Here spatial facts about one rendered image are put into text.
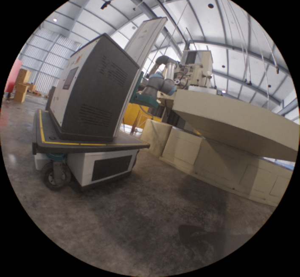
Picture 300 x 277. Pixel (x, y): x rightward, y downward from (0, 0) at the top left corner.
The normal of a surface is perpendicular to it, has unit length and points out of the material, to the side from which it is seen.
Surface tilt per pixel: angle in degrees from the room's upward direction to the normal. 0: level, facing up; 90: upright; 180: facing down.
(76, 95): 90
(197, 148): 90
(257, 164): 90
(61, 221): 0
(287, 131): 90
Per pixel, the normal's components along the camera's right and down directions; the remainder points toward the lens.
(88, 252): 0.33, -0.94
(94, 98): 0.84, 0.31
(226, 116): -0.58, -0.18
